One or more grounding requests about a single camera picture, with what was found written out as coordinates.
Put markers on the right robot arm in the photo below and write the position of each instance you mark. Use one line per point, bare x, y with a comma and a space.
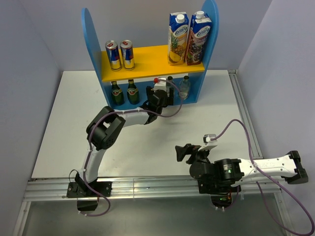
288, 167

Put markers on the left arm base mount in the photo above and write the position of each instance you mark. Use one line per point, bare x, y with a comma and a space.
89, 195

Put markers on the berry juice carton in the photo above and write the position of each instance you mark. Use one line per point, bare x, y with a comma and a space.
199, 30

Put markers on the green glass bottle front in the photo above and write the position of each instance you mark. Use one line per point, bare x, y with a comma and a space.
132, 92

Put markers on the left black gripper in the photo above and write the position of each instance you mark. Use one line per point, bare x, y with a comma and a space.
169, 101

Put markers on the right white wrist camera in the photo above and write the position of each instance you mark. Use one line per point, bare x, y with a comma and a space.
210, 142

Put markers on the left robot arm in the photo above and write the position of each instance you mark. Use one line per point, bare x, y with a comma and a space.
105, 128

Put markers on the aluminium rail frame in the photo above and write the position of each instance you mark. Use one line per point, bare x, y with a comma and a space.
64, 143

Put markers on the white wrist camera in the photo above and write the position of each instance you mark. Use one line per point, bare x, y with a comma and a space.
210, 142
160, 84

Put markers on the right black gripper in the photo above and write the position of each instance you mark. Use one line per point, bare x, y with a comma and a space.
188, 149

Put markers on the energy drink can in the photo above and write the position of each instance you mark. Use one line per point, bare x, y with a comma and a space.
127, 54
113, 55

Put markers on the blue and yellow shelf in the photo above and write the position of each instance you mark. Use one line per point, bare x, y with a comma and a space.
150, 64

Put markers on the pineapple juice carton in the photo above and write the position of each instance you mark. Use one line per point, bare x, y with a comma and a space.
177, 37

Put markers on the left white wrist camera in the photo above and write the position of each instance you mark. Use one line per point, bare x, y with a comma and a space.
160, 84

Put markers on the clear glass bottle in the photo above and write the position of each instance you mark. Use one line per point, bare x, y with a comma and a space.
169, 84
184, 88

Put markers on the green glass bottle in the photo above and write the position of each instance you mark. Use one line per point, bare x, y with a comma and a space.
117, 94
132, 92

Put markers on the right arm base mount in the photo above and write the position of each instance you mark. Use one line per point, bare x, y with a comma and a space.
221, 196

